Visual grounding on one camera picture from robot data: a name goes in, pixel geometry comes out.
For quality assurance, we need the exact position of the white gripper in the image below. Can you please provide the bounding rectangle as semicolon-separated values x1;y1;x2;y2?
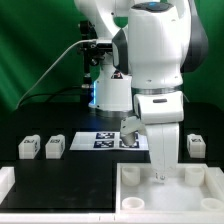
145;123;179;181

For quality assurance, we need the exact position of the white square tabletop part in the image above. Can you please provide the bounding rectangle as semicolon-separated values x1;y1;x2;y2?
115;163;224;224

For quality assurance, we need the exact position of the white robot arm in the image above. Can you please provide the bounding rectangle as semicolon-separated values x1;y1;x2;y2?
74;0;208;183

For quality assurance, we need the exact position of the white sheet with tags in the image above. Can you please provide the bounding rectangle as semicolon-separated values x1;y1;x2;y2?
70;131;148;151

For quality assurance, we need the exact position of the white left obstacle block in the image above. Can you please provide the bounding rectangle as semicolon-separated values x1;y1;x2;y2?
0;167;15;204

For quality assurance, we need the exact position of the black cable on table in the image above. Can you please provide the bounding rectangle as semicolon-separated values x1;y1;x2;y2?
19;87;84;107

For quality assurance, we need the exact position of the black camera on stand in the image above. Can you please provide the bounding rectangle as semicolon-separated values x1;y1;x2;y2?
79;20;112;66

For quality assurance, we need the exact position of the grey camera cable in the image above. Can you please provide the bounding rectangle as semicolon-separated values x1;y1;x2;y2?
15;39;98;110

